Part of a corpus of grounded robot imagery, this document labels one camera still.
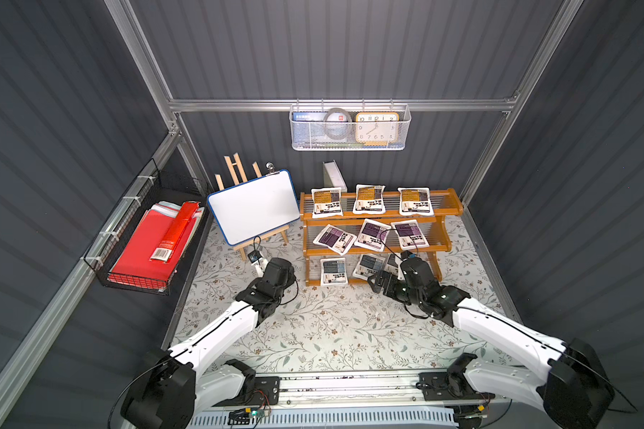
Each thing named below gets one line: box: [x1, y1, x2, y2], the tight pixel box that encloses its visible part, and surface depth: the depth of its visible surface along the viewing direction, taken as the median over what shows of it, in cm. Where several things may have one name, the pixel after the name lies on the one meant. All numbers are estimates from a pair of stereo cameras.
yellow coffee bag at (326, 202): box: [311, 186, 344, 219], surface depth 80 cm
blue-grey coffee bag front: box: [319, 257, 349, 286], surface depth 96 cm
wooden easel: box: [214, 151, 263, 192], surface depth 89 cm
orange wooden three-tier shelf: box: [299, 188, 465, 288], surface depth 91 cm
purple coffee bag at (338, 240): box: [313, 223, 358, 256], surface depth 89 cm
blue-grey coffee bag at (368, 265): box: [352, 253, 387, 281], surface depth 98 cm
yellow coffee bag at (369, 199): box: [352, 184, 386, 215], surface depth 80 cm
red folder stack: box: [107, 201, 205, 292], surface depth 72 cm
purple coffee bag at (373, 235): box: [354, 218, 392, 253], surface depth 91 cm
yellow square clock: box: [355, 111, 400, 147], surface depth 91 cm
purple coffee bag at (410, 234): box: [389, 219, 431, 251], surface depth 91 cm
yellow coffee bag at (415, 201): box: [397, 187, 434, 216], surface depth 80 cm
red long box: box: [149, 201, 200, 262], surface depth 74 cm
